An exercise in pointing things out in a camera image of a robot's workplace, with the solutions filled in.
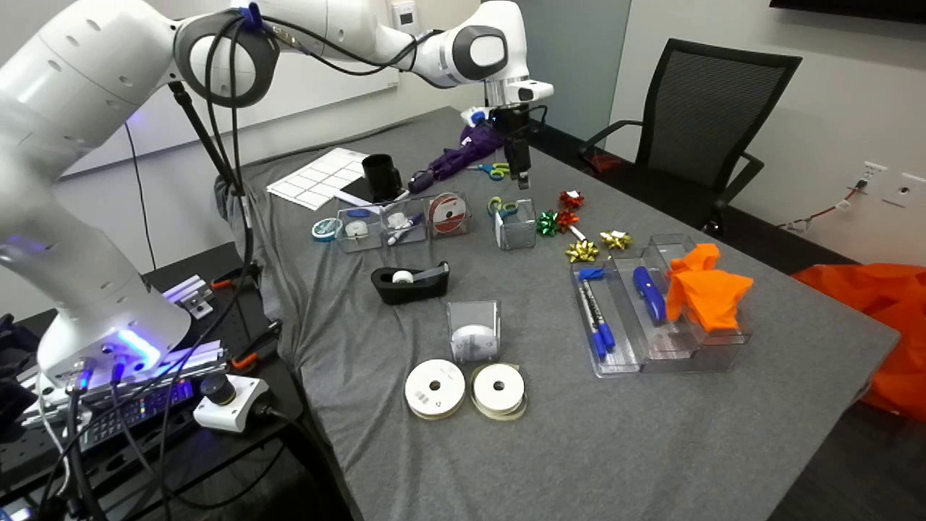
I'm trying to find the white wall outlet plate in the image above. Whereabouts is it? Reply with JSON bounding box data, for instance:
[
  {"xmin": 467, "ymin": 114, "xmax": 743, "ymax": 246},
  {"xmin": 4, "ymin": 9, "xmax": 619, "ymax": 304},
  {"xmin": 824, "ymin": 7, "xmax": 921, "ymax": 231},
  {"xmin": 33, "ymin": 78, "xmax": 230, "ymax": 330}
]
[{"xmin": 856, "ymin": 160, "xmax": 926, "ymax": 213}]

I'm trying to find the green gift bow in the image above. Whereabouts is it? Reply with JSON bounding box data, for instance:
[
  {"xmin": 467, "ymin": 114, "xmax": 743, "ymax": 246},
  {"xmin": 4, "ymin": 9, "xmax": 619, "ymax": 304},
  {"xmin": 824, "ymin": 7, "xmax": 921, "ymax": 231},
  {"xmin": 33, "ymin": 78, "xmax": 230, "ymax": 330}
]
[{"xmin": 533, "ymin": 210, "xmax": 565, "ymax": 240}]

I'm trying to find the orange crumpled cloth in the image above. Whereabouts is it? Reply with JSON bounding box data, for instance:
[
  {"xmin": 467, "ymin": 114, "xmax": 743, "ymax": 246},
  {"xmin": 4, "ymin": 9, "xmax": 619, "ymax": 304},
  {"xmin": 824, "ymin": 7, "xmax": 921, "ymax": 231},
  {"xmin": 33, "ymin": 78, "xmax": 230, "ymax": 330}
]
[{"xmin": 664, "ymin": 240, "xmax": 759, "ymax": 339}]

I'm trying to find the blue marker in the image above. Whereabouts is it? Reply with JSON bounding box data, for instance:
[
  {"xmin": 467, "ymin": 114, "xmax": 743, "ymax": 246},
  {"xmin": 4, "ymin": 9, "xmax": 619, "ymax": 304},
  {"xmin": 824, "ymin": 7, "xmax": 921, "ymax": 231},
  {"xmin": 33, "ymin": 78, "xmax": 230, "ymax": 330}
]
[{"xmin": 627, "ymin": 263, "xmax": 669, "ymax": 330}]

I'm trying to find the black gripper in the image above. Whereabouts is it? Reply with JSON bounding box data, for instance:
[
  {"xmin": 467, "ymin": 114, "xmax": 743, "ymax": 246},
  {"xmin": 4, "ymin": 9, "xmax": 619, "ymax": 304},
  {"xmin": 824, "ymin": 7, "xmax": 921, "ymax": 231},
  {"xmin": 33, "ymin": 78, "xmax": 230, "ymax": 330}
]
[{"xmin": 489, "ymin": 101, "xmax": 539, "ymax": 191}]

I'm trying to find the grey tablecloth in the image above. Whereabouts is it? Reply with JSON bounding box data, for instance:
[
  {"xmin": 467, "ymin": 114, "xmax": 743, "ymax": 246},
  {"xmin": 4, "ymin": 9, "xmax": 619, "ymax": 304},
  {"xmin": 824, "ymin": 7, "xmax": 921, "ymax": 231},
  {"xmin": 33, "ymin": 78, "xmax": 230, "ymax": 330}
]
[{"xmin": 238, "ymin": 106, "xmax": 904, "ymax": 521}]

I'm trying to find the black mesh office chair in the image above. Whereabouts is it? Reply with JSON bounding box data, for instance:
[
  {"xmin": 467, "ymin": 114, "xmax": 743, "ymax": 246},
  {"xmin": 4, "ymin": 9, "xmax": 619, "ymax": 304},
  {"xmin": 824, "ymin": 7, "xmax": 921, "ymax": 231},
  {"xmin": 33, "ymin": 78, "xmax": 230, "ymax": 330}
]
[{"xmin": 580, "ymin": 35, "xmax": 804, "ymax": 237}]

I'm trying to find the gold gift bow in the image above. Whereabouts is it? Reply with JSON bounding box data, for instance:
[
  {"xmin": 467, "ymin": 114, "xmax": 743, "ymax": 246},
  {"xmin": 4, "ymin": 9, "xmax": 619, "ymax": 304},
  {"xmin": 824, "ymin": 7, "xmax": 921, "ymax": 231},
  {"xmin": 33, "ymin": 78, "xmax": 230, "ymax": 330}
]
[
  {"xmin": 597, "ymin": 227, "xmax": 638, "ymax": 256},
  {"xmin": 565, "ymin": 237, "xmax": 603, "ymax": 268}
]

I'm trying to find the thin wall cable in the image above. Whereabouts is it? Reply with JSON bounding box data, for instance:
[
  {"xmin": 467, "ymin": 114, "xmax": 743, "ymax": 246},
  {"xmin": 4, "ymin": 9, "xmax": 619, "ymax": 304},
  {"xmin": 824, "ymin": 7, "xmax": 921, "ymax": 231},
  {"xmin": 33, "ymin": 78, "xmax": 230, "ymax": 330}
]
[{"xmin": 779, "ymin": 181, "xmax": 868, "ymax": 234}]

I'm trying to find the purple folded umbrella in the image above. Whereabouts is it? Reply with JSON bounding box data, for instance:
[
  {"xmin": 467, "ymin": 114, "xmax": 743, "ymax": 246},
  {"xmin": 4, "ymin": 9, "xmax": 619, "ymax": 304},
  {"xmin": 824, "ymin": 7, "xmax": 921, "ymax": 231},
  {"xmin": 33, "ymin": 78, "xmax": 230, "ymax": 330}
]
[{"xmin": 406, "ymin": 121, "xmax": 506, "ymax": 194}]

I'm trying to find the black wall television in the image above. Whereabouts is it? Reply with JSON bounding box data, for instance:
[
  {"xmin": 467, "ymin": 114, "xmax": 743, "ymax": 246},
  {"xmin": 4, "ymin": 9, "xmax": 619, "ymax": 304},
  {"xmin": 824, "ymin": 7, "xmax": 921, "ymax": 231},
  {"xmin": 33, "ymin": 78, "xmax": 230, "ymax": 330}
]
[{"xmin": 766, "ymin": 0, "xmax": 926, "ymax": 30}]

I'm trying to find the white emergency stop box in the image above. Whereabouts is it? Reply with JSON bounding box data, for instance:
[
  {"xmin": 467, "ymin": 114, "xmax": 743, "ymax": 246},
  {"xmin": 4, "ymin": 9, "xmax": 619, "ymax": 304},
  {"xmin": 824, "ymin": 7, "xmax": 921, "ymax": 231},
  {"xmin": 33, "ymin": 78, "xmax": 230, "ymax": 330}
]
[{"xmin": 192, "ymin": 369, "xmax": 273, "ymax": 434}]

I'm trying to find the clear tray with tape rolls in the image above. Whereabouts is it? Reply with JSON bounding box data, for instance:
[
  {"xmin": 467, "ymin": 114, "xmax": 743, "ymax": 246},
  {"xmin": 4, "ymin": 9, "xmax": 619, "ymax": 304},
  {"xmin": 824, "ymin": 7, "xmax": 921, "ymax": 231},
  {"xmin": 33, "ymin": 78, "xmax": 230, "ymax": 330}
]
[{"xmin": 335, "ymin": 205, "xmax": 429, "ymax": 257}]

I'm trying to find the clear tray with blue marker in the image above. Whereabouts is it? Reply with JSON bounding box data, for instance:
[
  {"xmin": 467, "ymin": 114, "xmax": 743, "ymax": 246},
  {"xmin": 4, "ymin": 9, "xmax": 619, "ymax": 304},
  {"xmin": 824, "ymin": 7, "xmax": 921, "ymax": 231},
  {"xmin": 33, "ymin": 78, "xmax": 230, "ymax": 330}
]
[{"xmin": 613, "ymin": 250, "xmax": 697, "ymax": 366}]

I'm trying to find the blue ballpoint pen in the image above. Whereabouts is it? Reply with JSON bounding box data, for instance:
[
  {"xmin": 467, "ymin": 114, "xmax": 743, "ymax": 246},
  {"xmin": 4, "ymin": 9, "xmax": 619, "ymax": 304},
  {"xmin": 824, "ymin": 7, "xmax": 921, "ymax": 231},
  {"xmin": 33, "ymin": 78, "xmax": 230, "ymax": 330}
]
[{"xmin": 574, "ymin": 263, "xmax": 619, "ymax": 366}]

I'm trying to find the black tape dispenser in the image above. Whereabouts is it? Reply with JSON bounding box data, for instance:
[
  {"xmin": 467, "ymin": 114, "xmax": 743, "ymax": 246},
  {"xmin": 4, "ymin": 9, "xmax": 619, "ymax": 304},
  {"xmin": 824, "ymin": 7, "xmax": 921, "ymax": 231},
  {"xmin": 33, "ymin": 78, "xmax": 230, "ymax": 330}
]
[{"xmin": 367, "ymin": 262, "xmax": 455, "ymax": 307}]

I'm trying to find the clear tray with orange cloth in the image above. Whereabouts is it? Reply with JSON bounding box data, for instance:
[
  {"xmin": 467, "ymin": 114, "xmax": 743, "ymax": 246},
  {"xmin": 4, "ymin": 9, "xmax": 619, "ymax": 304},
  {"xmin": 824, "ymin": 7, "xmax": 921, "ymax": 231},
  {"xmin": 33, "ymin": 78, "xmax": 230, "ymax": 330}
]
[{"xmin": 649, "ymin": 230, "xmax": 759, "ymax": 350}]

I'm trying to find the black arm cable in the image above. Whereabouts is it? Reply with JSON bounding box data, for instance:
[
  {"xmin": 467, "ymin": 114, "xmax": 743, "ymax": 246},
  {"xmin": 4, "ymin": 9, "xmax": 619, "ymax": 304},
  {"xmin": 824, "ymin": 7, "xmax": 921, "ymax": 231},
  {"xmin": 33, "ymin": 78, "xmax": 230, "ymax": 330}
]
[{"xmin": 196, "ymin": 4, "xmax": 451, "ymax": 256}]

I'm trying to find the black equipment cart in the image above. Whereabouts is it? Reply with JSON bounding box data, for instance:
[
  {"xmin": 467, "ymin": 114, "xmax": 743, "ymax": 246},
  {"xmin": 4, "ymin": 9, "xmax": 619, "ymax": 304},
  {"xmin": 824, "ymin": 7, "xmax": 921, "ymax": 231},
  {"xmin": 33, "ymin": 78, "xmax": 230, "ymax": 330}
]
[{"xmin": 0, "ymin": 240, "xmax": 335, "ymax": 521}]

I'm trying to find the white framed black tablet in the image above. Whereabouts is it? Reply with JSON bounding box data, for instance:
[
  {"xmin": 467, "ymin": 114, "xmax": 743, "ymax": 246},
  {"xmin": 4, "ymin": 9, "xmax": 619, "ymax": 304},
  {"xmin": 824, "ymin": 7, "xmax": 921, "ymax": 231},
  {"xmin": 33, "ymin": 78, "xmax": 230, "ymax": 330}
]
[{"xmin": 332, "ymin": 182, "xmax": 416, "ymax": 218}]

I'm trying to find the orange plastic bag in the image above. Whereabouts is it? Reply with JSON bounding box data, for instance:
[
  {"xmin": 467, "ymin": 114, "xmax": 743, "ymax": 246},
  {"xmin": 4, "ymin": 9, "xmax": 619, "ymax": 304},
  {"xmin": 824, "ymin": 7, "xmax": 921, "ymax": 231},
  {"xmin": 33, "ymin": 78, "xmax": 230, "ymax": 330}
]
[{"xmin": 792, "ymin": 262, "xmax": 926, "ymax": 425}]

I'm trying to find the white ribbon spool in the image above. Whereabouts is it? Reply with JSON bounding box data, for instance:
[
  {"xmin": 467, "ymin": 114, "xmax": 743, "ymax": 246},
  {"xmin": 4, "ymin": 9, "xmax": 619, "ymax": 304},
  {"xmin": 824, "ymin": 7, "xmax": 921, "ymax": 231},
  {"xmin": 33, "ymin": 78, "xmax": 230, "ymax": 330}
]
[
  {"xmin": 470, "ymin": 360, "xmax": 529, "ymax": 425},
  {"xmin": 402, "ymin": 356, "xmax": 470, "ymax": 422}
]

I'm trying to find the black cup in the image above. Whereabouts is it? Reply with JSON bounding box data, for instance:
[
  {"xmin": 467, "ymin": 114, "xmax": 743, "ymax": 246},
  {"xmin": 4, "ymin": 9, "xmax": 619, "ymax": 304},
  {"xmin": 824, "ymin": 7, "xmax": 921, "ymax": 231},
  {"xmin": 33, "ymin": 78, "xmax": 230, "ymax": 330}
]
[{"xmin": 358, "ymin": 150, "xmax": 409, "ymax": 205}]

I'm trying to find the red ribbon spool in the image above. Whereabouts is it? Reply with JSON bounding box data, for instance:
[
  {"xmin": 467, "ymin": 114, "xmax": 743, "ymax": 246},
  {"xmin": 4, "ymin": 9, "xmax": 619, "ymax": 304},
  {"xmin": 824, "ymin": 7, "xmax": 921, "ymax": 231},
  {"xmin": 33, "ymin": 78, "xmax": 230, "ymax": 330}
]
[{"xmin": 426, "ymin": 191, "xmax": 470, "ymax": 237}]

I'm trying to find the blue round tape roll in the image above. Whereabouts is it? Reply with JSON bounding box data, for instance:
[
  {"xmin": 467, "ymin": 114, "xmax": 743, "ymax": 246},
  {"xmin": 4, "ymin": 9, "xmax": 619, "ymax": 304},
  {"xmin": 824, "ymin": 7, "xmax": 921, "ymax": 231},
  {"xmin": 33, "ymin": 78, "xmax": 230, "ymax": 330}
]
[{"xmin": 308, "ymin": 214, "xmax": 347, "ymax": 244}]

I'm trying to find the clear tray with blue pen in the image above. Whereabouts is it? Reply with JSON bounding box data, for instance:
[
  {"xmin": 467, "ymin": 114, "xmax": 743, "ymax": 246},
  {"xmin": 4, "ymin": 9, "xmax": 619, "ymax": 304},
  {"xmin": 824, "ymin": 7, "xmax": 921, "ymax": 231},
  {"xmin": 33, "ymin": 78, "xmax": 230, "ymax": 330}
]
[{"xmin": 571, "ymin": 262, "xmax": 642, "ymax": 383}]

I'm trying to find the small clear plastic box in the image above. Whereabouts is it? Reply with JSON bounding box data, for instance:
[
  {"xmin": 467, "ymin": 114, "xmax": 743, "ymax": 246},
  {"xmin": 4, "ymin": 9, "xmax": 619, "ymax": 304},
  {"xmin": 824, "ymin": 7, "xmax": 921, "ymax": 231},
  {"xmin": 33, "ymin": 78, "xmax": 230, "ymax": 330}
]
[{"xmin": 491, "ymin": 197, "xmax": 542, "ymax": 256}]

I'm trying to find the white label sheet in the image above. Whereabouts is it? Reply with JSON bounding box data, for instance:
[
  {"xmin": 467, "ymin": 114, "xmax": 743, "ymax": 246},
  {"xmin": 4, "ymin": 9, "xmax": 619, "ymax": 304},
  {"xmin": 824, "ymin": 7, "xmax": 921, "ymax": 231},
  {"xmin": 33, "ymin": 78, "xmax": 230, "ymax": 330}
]
[{"xmin": 263, "ymin": 146, "xmax": 373, "ymax": 214}]

